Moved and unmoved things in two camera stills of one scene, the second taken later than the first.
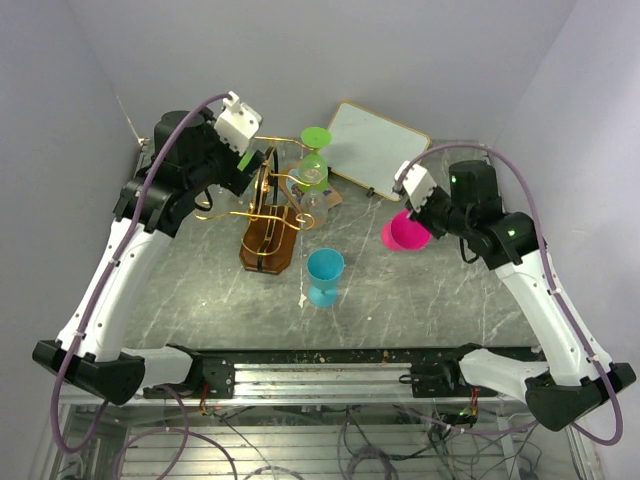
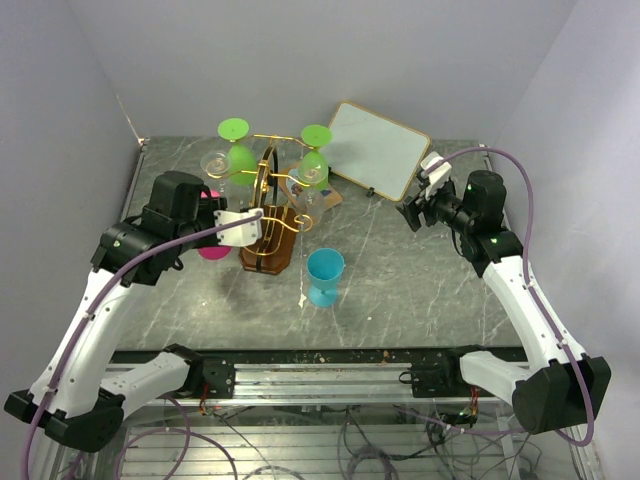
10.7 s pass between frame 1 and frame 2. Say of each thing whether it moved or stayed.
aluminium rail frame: stayed
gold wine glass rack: stayed
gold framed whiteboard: stayed
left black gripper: moved
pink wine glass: moved
